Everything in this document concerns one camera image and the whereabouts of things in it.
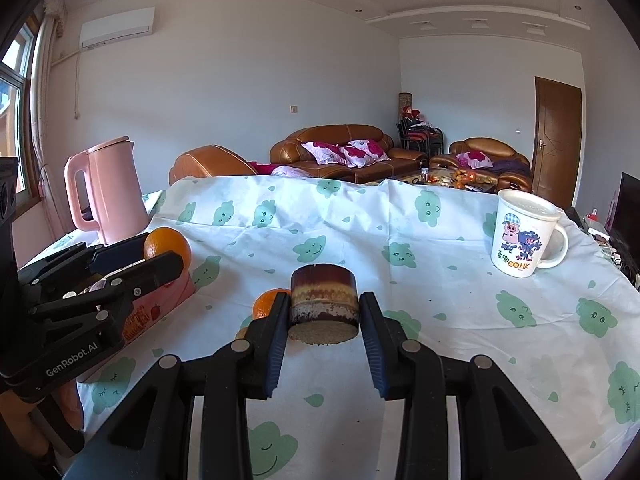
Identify medium orange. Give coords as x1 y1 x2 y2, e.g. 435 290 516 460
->
252 288 291 320

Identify person's left hand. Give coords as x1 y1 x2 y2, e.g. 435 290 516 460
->
0 383 87 461

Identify white cloud-print tablecloth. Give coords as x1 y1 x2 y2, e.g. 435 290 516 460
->
19 173 640 480

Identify pink rectangular tin box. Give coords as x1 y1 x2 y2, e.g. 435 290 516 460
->
63 260 195 384

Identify brown wooden door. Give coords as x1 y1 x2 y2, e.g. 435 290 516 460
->
532 77 582 209

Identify white wall air conditioner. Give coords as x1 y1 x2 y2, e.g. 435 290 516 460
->
79 6 155 50

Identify black monitor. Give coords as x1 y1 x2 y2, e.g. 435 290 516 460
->
610 172 640 263

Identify white cartoon mug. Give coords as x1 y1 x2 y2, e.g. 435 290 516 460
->
491 188 570 278

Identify pink electric kettle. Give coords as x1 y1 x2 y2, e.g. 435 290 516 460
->
64 136 149 245

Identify layered cake roll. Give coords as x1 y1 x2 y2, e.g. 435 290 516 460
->
288 263 359 346

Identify brown leather long sofa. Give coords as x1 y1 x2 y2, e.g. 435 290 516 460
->
269 125 428 183

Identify large orange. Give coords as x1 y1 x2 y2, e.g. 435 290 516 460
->
143 226 192 271

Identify stacked dark chairs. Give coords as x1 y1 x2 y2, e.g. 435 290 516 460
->
397 92 445 157

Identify brown leather armchair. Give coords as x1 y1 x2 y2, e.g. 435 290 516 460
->
430 136 532 192

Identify coffee table with clutter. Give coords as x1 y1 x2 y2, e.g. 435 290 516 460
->
399 168 498 193

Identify brown leather chair back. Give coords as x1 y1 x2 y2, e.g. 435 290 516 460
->
168 145 257 185

